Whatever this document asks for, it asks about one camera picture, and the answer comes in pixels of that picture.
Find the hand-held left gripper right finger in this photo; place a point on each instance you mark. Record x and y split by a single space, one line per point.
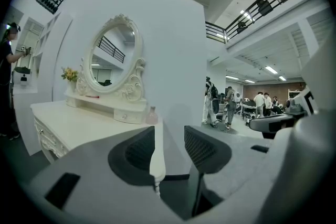
204 150

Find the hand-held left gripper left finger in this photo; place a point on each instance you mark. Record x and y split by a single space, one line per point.
131 157

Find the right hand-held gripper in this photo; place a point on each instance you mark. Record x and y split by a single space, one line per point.
311 110

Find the white dressing table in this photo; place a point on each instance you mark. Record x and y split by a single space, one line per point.
78 123

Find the ceiling light bar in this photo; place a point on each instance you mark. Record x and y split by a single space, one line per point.
282 78
232 77
271 69
249 81

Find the white vase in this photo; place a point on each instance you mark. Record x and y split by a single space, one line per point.
71 87

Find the yellow flower bouquet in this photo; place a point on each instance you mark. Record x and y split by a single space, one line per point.
69 74

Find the white and black appliance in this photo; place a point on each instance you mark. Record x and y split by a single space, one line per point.
24 80

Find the oval mirror ornate white frame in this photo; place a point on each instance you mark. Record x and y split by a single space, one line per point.
136 78

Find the white wall shelf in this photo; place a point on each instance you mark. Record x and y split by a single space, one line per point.
39 44

